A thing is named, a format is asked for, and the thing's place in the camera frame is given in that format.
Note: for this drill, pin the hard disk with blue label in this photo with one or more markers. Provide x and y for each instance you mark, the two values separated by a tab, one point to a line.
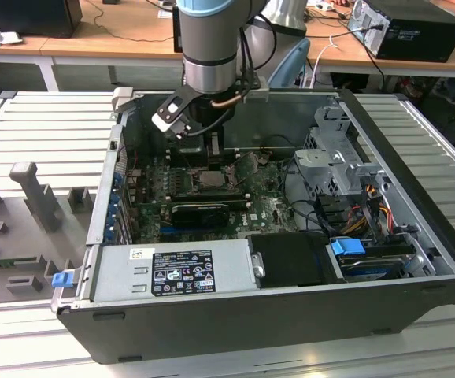
373	269

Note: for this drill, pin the black RAM slot bank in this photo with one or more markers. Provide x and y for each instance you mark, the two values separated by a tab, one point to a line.
211	195
229	158

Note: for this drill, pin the blue expansion slot clips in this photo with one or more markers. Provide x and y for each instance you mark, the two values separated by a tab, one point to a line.
113	208

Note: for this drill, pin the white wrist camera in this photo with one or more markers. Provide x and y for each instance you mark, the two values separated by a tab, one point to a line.
168	114

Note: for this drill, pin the blue disk carrier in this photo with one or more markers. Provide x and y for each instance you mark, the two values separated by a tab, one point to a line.
345	250

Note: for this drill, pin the wooden desk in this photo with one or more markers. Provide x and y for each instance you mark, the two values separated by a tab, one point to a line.
105	43

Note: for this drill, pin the blue case latch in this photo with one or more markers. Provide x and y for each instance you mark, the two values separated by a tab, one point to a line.
61	280

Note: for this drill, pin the black plastic air shroud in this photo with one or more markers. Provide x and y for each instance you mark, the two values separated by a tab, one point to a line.
290	260

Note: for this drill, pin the green motherboard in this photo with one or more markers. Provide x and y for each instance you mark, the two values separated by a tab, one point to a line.
267	208

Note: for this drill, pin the black open PC case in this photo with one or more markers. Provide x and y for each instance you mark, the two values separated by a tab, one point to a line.
251	327

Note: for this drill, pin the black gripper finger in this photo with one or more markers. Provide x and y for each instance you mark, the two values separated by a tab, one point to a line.
215	145

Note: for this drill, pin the black box on desk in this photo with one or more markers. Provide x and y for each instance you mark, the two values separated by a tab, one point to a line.
23	15

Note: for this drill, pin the round coin battery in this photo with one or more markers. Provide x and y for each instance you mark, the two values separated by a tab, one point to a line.
265	159

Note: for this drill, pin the grey power supply unit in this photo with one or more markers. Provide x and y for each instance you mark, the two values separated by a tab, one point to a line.
117	275

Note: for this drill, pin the CPU socket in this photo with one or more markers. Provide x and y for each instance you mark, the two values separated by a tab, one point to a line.
194	189

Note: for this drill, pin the grey parts rack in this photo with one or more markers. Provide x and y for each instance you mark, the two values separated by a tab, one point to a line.
27	220

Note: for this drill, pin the silver square CPU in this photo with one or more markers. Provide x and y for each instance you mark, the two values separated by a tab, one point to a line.
211	179

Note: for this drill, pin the grey metal drive cage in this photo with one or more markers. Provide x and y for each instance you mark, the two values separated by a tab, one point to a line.
322	165

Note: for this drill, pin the small black desktop computer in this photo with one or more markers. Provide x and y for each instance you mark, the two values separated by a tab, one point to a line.
178	35

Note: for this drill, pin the black PC tower with vents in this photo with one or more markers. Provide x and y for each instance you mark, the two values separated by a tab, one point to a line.
420	35

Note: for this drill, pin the pale blue chair back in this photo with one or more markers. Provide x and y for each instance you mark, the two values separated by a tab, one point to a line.
292	65

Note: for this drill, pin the black graphics card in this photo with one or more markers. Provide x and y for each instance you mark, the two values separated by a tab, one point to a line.
200	216

